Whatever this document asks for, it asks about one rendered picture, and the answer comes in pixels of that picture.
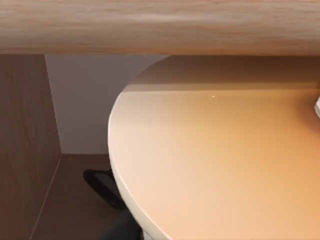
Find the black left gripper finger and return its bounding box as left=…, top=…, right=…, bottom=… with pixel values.
left=99, top=208, right=145, bottom=240

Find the black rounded block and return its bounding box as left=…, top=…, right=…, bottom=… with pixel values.
left=83, top=168, right=127, bottom=211

